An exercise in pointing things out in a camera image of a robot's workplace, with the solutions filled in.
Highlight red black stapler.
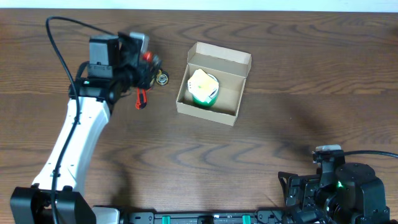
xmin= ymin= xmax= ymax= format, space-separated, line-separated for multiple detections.
xmin=142 ymin=51 xmax=154 ymax=63

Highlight red utility knife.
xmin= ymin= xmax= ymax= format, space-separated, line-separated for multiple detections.
xmin=136 ymin=88 xmax=147 ymax=110

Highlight yellow sticky note pad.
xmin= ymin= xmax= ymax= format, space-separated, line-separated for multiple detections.
xmin=187 ymin=69 xmax=216 ymax=101

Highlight green tape roll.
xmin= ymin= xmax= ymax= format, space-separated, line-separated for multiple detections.
xmin=193 ymin=94 xmax=218 ymax=108

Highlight white tape roll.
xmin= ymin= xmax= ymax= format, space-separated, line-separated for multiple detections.
xmin=208 ymin=73 xmax=220 ymax=100

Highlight brown cardboard box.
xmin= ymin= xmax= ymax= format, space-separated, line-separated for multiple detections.
xmin=176 ymin=42 xmax=252 ymax=126

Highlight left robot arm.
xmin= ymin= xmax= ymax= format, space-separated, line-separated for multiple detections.
xmin=10 ymin=32 xmax=162 ymax=223

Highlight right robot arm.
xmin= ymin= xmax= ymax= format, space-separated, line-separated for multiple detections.
xmin=278 ymin=145 xmax=396 ymax=224

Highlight correction tape dispenser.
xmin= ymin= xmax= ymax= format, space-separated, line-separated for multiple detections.
xmin=155 ymin=70 xmax=169 ymax=86

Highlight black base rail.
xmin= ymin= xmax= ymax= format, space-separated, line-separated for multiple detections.
xmin=120 ymin=210 xmax=288 ymax=224

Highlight left black cable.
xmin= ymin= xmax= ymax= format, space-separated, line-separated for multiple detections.
xmin=45 ymin=16 xmax=116 ymax=224

